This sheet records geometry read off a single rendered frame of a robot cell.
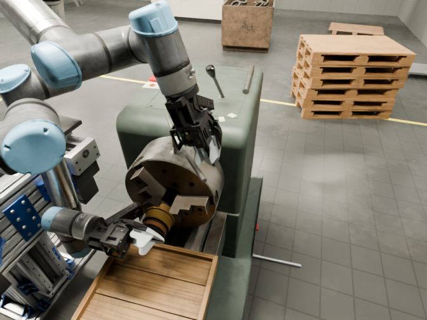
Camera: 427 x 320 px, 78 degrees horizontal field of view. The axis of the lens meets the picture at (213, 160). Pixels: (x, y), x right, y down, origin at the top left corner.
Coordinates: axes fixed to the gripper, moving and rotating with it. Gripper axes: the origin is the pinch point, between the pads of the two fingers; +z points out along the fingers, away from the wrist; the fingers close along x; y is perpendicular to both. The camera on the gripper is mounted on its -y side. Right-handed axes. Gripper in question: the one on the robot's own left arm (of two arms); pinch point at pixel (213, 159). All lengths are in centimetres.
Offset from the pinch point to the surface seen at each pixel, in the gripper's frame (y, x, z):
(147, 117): -23.5, -29.5, -4.4
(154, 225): 9.5, -19.9, 13.2
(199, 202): -1.2, -10.4, 16.3
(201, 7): -732, -230, 22
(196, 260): 4.7, -17.9, 38.1
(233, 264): -16, -19, 74
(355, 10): -973, 175, 187
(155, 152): -7.5, -20.9, 0.4
